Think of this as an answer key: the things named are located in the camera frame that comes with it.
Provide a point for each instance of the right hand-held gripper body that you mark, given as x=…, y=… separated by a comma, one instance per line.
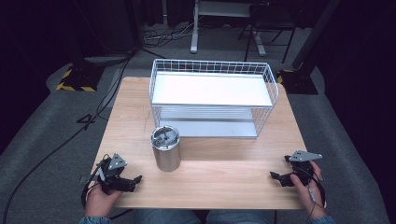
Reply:
x=301, y=172

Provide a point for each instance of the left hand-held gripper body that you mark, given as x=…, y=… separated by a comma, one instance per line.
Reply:
x=112, y=174

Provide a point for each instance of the stainless steel tumbler cup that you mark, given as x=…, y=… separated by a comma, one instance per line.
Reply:
x=166, y=155

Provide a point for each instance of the person's right hand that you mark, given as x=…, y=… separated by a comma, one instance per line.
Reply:
x=314, y=199

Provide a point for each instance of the person's left hand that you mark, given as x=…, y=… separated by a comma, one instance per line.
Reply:
x=99, y=202

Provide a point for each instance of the person's right leg in jeans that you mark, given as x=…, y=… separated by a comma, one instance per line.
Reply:
x=239, y=217

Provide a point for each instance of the black stand with striped base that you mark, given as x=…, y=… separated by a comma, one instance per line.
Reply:
x=79, y=77
x=299, y=81

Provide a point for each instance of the black chair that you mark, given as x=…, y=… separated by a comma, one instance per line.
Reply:
x=271, y=21

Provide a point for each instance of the white desk frame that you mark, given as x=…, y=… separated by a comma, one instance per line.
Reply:
x=218, y=9

